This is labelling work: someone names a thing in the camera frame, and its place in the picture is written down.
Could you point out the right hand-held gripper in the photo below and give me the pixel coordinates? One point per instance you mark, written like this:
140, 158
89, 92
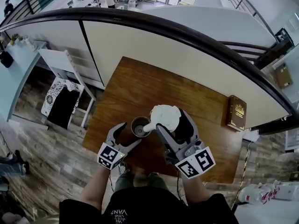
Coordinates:
195, 163

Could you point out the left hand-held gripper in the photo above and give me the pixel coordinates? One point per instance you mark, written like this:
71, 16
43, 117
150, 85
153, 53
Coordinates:
109, 154

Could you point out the metal bottle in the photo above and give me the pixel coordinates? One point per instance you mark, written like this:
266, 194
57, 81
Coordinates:
137, 127

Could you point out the person's right forearm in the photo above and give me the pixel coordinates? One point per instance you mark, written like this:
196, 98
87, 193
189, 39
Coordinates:
195, 190

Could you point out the person's left forearm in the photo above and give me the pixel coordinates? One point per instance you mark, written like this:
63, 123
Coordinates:
93, 190

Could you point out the person's shoe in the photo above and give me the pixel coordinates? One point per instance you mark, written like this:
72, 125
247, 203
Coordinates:
122, 168

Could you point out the person's green trousers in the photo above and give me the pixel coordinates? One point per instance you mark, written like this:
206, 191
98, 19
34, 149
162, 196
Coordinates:
156, 181

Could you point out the brown book with gold print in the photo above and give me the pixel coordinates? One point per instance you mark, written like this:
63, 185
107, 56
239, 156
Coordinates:
236, 112

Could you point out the black and white patterned cloth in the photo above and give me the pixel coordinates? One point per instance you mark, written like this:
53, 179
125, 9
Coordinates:
61, 104

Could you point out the person's black shirt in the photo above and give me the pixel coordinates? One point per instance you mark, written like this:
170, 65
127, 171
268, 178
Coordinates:
144, 209

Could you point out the yellow and black striped tape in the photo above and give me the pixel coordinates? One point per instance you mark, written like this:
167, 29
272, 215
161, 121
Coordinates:
244, 169

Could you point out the pack of plastic bottles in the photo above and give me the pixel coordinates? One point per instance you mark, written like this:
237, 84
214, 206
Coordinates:
257, 192

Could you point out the white wooden chair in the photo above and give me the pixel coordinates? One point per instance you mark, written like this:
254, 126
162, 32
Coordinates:
58, 62

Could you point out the brown cardboard box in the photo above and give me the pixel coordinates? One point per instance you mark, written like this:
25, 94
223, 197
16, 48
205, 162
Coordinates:
283, 76

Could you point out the white table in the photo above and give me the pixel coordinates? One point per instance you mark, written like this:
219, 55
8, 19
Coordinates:
268, 212

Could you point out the light blue desk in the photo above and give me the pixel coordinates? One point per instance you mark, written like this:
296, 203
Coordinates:
16, 73

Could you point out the black bag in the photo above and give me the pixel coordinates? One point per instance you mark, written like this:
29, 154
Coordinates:
5, 58

